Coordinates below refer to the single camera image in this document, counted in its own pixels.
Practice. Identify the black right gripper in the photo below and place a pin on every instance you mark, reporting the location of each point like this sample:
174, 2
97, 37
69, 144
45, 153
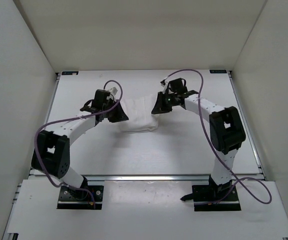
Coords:
160, 107

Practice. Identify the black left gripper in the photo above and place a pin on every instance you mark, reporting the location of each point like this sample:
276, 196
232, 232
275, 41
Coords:
120, 116

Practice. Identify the white pleated skirt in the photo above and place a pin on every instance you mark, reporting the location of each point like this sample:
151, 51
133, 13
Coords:
139, 113

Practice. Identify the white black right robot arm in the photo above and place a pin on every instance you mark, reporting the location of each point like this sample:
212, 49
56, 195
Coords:
226, 133

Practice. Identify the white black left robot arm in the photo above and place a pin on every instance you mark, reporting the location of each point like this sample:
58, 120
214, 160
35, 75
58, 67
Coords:
53, 147

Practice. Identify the dark label sticker right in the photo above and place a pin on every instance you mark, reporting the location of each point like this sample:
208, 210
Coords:
217, 71

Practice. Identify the dark label sticker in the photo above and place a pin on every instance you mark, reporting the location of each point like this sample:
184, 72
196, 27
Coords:
70, 73
217, 71

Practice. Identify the dark label sticker left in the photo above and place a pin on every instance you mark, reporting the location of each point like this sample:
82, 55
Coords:
70, 73

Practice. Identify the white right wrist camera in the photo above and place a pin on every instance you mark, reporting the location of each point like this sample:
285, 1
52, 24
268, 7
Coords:
166, 87

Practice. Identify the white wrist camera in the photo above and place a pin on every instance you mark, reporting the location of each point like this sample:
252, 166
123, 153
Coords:
112, 93
166, 87

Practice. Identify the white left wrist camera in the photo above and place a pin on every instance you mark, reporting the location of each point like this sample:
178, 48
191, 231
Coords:
112, 93

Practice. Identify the aluminium table rail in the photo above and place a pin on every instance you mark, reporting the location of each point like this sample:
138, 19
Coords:
149, 177

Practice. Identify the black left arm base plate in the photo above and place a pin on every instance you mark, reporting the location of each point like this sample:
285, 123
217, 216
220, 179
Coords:
69, 200

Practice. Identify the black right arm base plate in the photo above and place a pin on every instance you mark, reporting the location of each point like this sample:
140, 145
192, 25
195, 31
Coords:
205, 200

